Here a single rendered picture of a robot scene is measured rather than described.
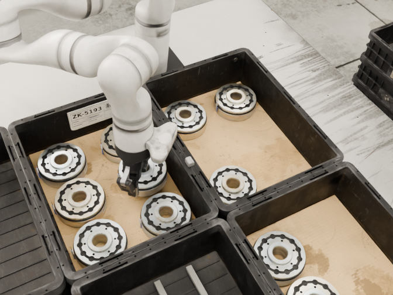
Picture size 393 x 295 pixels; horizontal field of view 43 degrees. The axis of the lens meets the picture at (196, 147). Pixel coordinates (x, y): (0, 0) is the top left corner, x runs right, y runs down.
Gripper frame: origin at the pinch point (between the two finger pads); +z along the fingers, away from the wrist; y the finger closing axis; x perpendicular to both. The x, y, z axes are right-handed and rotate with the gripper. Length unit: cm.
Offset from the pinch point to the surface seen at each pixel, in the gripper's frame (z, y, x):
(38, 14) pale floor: 88, -146, -122
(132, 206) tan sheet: 4.4, 3.5, 0.1
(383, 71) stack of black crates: 38, -102, 57
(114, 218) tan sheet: 4.4, 7.4, -2.4
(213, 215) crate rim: -5.7, 6.4, 17.9
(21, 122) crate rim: -5.5, -2.7, -27.1
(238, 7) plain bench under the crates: 17, -92, 1
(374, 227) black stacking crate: 0.9, -5.5, 48.9
